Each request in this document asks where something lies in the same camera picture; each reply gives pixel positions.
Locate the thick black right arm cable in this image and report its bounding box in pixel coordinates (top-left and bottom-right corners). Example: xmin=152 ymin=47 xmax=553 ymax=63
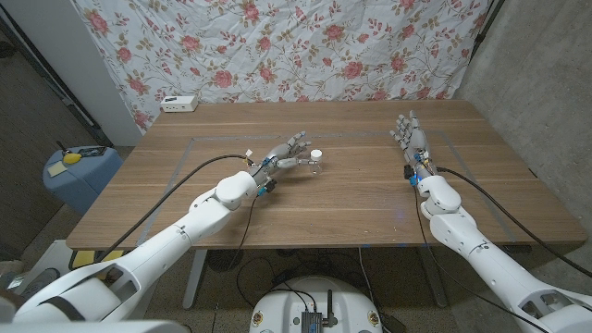
xmin=436 ymin=166 xmax=592 ymax=278

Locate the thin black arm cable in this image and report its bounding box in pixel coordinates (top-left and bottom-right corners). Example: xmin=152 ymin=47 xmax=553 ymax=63
xmin=413 ymin=182 xmax=551 ymax=333
xmin=226 ymin=193 xmax=259 ymax=274

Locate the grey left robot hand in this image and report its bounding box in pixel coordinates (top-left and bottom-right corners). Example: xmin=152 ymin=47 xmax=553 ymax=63
xmin=249 ymin=131 xmax=314 ymax=185

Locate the black flat device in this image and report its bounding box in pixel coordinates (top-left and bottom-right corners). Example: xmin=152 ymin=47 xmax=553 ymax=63
xmin=76 ymin=145 xmax=108 ymax=158

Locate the yellow and black board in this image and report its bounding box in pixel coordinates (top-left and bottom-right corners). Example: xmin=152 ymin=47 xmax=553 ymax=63
xmin=68 ymin=249 xmax=126 ymax=272

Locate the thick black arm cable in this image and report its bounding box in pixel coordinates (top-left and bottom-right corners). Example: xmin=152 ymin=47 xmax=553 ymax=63
xmin=94 ymin=154 xmax=255 ymax=263
xmin=436 ymin=166 xmax=592 ymax=278

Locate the dark round floor plate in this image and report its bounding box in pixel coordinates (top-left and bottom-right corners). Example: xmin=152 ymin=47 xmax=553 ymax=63
xmin=20 ymin=266 xmax=61 ymax=302

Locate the blue round stool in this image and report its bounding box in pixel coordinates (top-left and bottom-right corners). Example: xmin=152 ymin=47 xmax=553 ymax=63
xmin=42 ymin=145 xmax=124 ymax=216

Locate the white power strip box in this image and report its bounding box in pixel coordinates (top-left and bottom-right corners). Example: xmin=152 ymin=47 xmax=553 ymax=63
xmin=160 ymin=94 xmax=199 ymax=114

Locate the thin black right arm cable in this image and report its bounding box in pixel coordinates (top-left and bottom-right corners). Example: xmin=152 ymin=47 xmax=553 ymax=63
xmin=413 ymin=182 xmax=551 ymax=333

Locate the grey table leg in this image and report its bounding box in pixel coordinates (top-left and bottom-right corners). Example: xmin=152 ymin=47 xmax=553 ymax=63
xmin=418 ymin=247 xmax=449 ymax=309

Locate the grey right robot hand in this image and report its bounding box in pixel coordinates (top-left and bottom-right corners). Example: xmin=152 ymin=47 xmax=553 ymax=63
xmin=389 ymin=109 xmax=436 ymax=168

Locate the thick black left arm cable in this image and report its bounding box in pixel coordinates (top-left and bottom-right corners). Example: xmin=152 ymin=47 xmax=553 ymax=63
xmin=94 ymin=154 xmax=255 ymax=263

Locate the black router with antenna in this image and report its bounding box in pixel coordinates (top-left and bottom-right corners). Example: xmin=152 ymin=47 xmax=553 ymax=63
xmin=301 ymin=290 xmax=339 ymax=333

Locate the black backdrop stand pole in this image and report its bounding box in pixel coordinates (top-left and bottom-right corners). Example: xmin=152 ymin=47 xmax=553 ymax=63
xmin=469 ymin=0 xmax=506 ymax=61

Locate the white robot torso base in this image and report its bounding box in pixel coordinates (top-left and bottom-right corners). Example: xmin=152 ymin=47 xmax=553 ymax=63
xmin=249 ymin=276 xmax=384 ymax=333

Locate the floral backdrop cloth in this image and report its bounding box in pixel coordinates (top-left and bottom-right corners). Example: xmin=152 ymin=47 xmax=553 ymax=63
xmin=71 ymin=0 xmax=494 ymax=135

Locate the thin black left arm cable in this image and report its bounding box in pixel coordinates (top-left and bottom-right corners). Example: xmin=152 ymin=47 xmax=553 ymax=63
xmin=226 ymin=193 xmax=259 ymax=274

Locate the white table leg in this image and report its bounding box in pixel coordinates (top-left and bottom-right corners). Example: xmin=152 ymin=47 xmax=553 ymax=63
xmin=182 ymin=249 xmax=208 ymax=310

